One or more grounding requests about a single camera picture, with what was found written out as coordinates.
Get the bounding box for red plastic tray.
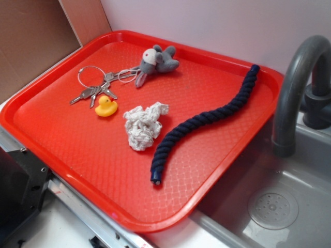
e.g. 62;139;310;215
1;30;283;233

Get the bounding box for silver keys on ring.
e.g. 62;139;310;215
69;66;140;108

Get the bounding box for silver metal rail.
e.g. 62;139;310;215
0;128;145;248

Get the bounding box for crumpled white paper towel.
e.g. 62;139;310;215
123;102;169;151

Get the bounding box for grey plastic sink basin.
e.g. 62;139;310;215
191;121;330;247

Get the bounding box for brown cardboard panel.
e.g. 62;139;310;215
1;1;111;102

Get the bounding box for dark blue twisted rope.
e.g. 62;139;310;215
149;64;260;187

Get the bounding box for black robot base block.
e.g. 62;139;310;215
1;149;50;244

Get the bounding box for yellow rubber duck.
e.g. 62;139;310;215
95;96;118;117

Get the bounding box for grey plush donkey keychain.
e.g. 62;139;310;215
134;44;179;88

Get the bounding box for grey curved faucet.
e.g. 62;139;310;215
272;35;330;157

